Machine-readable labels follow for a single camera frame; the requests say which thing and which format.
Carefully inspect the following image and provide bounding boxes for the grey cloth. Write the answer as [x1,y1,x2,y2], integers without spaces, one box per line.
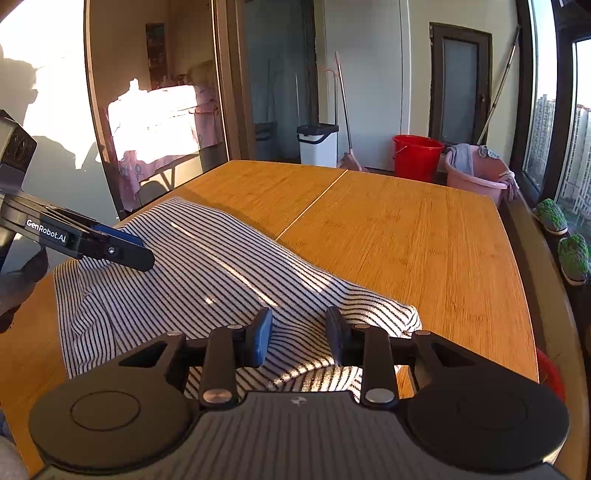
[446,143,477,176]

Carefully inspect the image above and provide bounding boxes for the green slipper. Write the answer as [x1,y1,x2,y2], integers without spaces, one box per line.
[556,234,591,286]
[531,198,569,236]

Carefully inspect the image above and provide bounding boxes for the person's left hand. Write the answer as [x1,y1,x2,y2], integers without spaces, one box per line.
[0,249,49,334]

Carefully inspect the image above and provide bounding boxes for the striped white shirt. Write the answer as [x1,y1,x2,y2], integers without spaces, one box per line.
[53,197,423,403]

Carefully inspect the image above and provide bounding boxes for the wall shelf with items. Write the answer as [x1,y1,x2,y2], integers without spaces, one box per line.
[145,23,167,89]

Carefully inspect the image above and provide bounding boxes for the long mop pole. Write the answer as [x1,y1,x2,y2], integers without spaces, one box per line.
[475,25,521,147]

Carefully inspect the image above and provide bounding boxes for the white trash bin black lid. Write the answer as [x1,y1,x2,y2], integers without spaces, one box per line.
[296,124,339,168]

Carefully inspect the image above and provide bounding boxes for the red object under table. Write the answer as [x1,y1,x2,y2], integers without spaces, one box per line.
[536,348,567,403]

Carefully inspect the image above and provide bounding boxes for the broom with metal handle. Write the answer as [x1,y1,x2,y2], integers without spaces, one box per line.
[334,51,371,172]

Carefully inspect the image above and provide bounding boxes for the red plastic bucket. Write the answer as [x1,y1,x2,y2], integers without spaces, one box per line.
[392,134,445,184]

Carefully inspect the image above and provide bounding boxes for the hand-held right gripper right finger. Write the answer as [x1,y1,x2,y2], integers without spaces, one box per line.
[325,305,483,409]

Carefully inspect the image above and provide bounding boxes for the white cabinet door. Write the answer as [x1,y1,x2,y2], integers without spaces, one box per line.
[322,0,413,169]

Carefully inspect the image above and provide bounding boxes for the pink plastic basin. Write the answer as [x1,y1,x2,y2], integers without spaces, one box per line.
[444,145,519,205]

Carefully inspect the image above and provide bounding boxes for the dark framed glass door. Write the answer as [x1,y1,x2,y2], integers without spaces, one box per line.
[428,21,493,149]

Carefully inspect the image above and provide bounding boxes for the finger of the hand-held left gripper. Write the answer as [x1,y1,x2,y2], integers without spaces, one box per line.
[78,224,156,273]

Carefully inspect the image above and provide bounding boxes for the table with pink cloth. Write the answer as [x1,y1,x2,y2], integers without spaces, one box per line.
[106,69,221,209]

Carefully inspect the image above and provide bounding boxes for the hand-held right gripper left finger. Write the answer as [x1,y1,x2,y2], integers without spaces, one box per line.
[108,307,273,409]

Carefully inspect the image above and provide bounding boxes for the large dark framed window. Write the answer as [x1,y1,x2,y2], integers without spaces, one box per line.
[515,0,591,217]

